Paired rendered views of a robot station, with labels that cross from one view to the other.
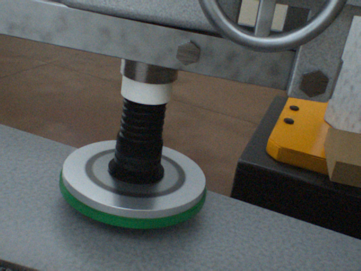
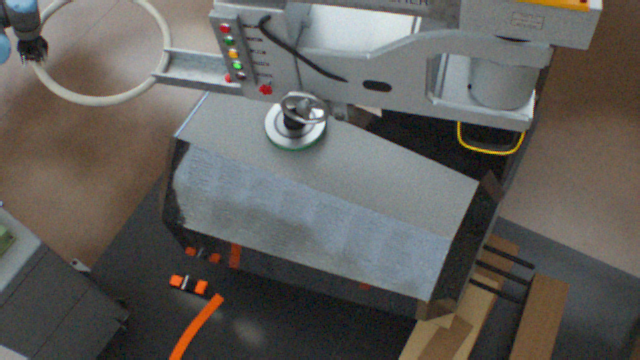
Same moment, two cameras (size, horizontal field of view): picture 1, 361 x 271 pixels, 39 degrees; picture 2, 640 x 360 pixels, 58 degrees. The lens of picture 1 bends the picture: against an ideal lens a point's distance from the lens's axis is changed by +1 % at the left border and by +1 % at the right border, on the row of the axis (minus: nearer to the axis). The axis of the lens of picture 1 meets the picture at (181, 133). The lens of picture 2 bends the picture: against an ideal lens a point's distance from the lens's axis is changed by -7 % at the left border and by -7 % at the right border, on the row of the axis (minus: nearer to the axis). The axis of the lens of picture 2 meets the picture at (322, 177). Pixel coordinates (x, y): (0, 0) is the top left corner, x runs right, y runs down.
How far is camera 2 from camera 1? 1.55 m
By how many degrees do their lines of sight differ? 40
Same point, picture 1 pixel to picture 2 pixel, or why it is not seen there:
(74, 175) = (269, 127)
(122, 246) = (290, 155)
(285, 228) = (362, 140)
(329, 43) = (341, 107)
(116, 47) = not seen: hidden behind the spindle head
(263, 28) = (306, 119)
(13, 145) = not seen: hidden behind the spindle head
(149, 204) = (296, 143)
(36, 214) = (258, 140)
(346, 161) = not seen: hidden behind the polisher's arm
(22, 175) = (252, 116)
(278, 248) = (354, 152)
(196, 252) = (318, 157)
